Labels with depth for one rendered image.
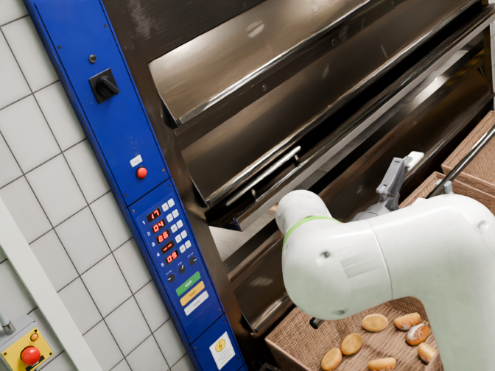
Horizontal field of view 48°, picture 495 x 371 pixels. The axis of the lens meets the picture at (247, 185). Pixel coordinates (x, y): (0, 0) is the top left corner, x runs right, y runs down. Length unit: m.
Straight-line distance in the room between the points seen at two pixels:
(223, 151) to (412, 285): 1.02
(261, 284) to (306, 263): 1.22
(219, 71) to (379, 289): 1.01
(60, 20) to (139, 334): 0.86
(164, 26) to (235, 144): 0.42
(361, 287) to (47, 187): 0.85
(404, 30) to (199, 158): 1.08
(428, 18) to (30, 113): 1.69
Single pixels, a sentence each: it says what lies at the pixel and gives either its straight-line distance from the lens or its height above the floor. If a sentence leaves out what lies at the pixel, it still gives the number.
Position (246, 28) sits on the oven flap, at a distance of 1.70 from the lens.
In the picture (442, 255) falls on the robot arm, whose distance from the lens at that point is 0.72.
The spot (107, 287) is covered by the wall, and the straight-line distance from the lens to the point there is 1.52.
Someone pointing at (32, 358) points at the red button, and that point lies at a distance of 1.37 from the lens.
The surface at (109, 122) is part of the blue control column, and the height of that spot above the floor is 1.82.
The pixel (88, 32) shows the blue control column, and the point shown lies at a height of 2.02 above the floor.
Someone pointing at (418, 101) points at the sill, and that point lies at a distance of 2.54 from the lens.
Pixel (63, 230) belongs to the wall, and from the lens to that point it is 1.41.
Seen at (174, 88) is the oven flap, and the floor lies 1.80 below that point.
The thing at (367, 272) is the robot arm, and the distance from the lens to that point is 0.71.
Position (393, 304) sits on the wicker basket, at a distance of 2.35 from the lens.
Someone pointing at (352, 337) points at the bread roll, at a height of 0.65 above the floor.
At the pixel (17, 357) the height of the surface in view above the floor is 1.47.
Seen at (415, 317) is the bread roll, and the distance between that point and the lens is 2.25.
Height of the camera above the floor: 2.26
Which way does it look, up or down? 30 degrees down
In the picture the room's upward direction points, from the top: 18 degrees counter-clockwise
